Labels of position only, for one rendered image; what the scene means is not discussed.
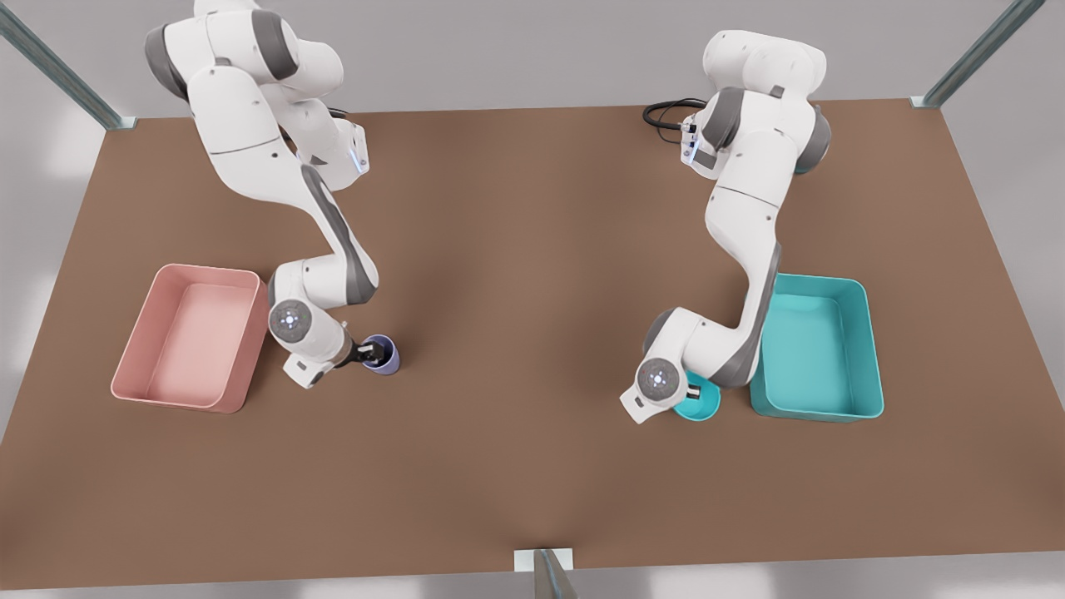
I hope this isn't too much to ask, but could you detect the teal bowl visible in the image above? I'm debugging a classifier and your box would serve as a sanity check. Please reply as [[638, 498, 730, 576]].
[[672, 371, 722, 422]]

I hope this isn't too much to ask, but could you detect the purple cup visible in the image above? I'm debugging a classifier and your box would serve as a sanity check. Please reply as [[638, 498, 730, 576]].
[[362, 334, 401, 376]]

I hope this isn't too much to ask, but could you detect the teal plastic box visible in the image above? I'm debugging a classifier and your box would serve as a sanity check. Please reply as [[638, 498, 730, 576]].
[[750, 273, 884, 423]]

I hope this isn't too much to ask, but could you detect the pink plastic box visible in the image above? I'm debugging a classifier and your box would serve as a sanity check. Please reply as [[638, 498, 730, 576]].
[[111, 264, 270, 414]]

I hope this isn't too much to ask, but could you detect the silver frame post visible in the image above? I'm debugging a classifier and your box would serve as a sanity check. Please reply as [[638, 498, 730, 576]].
[[0, 7, 137, 131], [514, 548, 578, 599], [910, 0, 1046, 110]]

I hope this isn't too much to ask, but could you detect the black cable loop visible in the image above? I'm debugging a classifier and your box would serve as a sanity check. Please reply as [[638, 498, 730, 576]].
[[642, 98, 710, 144]]

